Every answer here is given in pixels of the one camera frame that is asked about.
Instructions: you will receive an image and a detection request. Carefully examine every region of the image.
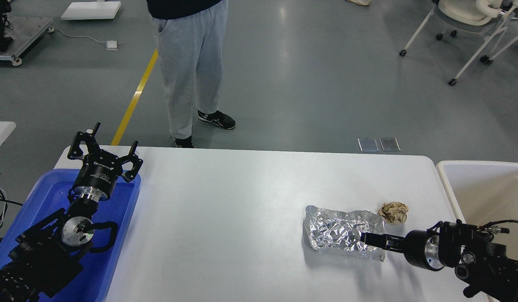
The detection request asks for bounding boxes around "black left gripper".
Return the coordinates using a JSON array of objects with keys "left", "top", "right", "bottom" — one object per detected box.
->
[{"left": 67, "top": 122, "right": 143, "bottom": 200}]

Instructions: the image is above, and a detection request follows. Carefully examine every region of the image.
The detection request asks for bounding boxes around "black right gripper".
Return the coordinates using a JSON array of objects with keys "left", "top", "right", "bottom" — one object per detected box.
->
[{"left": 359, "top": 231, "right": 445, "bottom": 271}]

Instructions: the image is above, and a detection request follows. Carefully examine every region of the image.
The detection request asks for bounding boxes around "silver foil bag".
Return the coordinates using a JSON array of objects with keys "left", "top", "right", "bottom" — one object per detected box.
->
[{"left": 303, "top": 205, "right": 385, "bottom": 262}]

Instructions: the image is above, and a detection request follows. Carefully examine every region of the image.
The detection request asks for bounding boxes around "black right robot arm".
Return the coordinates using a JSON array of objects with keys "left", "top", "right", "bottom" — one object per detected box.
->
[{"left": 360, "top": 220, "right": 518, "bottom": 302}]

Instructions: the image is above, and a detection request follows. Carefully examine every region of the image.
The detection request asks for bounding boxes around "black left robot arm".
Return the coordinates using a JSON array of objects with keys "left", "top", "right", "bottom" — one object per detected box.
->
[{"left": 0, "top": 122, "right": 143, "bottom": 302}]

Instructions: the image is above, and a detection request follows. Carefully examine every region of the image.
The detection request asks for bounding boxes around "crumpled brown paper ball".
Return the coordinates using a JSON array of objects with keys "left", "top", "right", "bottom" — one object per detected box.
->
[{"left": 377, "top": 201, "right": 409, "bottom": 225}]

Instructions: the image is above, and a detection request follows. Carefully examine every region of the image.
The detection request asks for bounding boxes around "blue plastic bin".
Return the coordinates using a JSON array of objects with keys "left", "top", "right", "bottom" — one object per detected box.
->
[{"left": 0, "top": 169, "right": 141, "bottom": 302}]

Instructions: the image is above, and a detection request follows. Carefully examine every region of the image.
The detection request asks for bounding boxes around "right metal floor plate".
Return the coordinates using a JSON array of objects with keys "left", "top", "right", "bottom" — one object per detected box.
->
[{"left": 379, "top": 138, "right": 401, "bottom": 152}]

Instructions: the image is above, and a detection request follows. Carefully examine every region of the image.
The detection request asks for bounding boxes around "metal floor plate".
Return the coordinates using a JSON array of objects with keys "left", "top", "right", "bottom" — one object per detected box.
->
[
  {"left": 357, "top": 138, "right": 379, "bottom": 153},
  {"left": 379, "top": 138, "right": 401, "bottom": 152}
]

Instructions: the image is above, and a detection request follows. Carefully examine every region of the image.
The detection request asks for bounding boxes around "left metal floor plate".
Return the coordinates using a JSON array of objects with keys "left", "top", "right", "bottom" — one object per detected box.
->
[{"left": 357, "top": 138, "right": 379, "bottom": 153}]

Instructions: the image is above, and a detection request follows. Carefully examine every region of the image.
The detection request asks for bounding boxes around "beige plastic bin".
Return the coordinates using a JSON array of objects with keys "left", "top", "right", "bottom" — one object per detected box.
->
[{"left": 430, "top": 161, "right": 518, "bottom": 260}]

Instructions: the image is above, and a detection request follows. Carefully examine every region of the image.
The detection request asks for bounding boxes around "wheeled metal platform cart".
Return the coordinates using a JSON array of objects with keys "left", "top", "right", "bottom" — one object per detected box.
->
[{"left": 0, "top": 0, "right": 54, "bottom": 66}]

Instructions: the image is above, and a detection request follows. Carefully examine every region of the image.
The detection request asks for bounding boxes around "white foam board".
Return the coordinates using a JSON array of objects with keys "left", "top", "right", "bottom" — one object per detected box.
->
[{"left": 60, "top": 1, "right": 121, "bottom": 21}]

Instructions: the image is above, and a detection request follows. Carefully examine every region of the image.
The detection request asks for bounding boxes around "person in grey sweatpants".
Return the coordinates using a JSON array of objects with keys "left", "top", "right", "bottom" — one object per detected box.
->
[{"left": 147, "top": 0, "right": 236, "bottom": 148}]

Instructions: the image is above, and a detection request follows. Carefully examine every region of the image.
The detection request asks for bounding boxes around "white office chair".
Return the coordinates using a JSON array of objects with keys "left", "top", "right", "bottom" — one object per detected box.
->
[{"left": 399, "top": 0, "right": 518, "bottom": 86}]

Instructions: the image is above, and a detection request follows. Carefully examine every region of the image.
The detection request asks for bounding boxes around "white power adapter with cable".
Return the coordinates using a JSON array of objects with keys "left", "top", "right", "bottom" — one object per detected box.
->
[{"left": 48, "top": 28, "right": 120, "bottom": 50}]

